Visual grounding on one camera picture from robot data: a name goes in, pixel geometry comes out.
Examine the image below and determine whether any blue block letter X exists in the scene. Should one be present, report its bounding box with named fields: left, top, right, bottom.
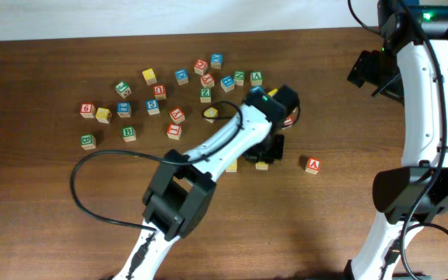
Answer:
left=210, top=53, right=223, bottom=69

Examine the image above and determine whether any green block letter Z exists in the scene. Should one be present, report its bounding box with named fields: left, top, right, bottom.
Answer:
left=200, top=88, right=212, bottom=103

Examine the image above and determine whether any blue block letter P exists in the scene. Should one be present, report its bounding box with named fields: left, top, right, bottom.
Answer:
left=250, top=86, right=264, bottom=93

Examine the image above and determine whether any red block letter C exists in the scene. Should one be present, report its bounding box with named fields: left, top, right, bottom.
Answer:
left=194, top=59, right=208, bottom=75

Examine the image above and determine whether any yellow block letter C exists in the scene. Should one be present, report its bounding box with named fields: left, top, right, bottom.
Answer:
left=202, top=107, right=219, bottom=123

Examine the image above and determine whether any blue block letter H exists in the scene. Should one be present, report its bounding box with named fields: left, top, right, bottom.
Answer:
left=221, top=75, right=235, bottom=93

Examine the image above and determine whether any green block letter J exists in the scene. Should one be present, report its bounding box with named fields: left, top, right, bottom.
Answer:
left=114, top=81, right=131, bottom=99

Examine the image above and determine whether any red block letter Y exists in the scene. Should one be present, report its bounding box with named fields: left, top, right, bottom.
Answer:
left=200, top=73, right=215, bottom=89

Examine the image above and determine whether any red block number 6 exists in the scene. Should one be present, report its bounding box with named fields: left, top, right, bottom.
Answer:
left=79, top=103, right=96, bottom=118

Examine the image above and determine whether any blue block letter D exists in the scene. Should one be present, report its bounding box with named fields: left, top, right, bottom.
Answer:
left=174, top=68, right=189, bottom=86

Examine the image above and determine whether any red block letter U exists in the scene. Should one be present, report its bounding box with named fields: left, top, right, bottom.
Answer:
left=153, top=85, right=166, bottom=100

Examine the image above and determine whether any red block letter K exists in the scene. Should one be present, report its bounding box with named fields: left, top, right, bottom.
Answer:
left=169, top=107, right=185, bottom=124

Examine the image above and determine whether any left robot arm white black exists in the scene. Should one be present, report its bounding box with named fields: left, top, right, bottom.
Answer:
left=115, top=86, right=299, bottom=280

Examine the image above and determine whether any yellow block right cluster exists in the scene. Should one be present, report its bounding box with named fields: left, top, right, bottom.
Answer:
left=268, top=89, right=278, bottom=96

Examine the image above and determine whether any yellow block letter S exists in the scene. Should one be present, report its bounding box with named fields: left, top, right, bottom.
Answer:
left=255, top=162, right=269, bottom=170
left=226, top=159, right=238, bottom=173

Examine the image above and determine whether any yellow block W left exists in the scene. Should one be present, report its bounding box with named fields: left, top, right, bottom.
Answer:
left=95, top=107, right=112, bottom=124

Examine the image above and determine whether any green block letter B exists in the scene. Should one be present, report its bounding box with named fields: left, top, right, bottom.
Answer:
left=121, top=126, right=137, bottom=142

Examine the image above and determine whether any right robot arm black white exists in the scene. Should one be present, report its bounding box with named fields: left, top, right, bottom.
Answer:
left=344, top=1, right=448, bottom=279

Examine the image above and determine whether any yellow block top left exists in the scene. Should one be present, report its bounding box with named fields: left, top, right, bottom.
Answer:
left=142, top=68, right=157, bottom=86

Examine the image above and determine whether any red block letter A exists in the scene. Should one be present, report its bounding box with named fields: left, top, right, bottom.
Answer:
left=305, top=157, right=322, bottom=174

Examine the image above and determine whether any green block letter N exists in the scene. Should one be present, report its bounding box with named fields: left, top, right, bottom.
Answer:
left=233, top=71, right=246, bottom=86

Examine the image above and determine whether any green block letter V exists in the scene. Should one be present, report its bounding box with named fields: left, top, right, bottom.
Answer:
left=250, top=72, right=264, bottom=86

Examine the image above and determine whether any blue block number 5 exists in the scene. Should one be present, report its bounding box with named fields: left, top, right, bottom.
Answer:
left=145, top=100, right=160, bottom=115

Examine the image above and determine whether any green block B far left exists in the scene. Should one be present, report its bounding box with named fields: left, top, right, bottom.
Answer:
left=80, top=134, right=96, bottom=150

